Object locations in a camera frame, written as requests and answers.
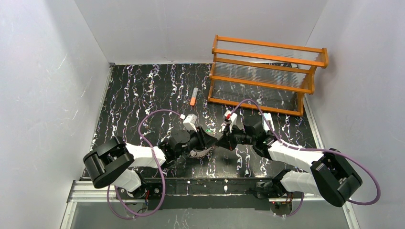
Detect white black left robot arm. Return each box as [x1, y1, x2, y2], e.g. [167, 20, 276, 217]
[83, 127, 217, 191]

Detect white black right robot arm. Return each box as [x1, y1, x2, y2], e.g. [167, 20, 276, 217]
[216, 123, 362, 207]

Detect grey orange marker pen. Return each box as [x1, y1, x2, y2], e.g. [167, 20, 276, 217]
[190, 87, 199, 106]

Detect orange wooden two-tier shelf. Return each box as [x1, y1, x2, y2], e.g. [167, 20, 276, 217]
[208, 35, 329, 116]

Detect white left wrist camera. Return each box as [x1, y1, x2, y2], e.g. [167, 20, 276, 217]
[183, 114, 197, 132]

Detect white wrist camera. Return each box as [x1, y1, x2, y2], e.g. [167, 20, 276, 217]
[224, 110, 237, 133]
[183, 114, 197, 132]

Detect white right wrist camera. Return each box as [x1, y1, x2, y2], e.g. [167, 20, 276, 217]
[224, 110, 237, 133]

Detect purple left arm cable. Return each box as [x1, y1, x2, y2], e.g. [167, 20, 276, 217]
[107, 109, 186, 220]

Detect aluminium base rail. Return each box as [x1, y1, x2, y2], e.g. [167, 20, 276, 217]
[61, 178, 359, 229]

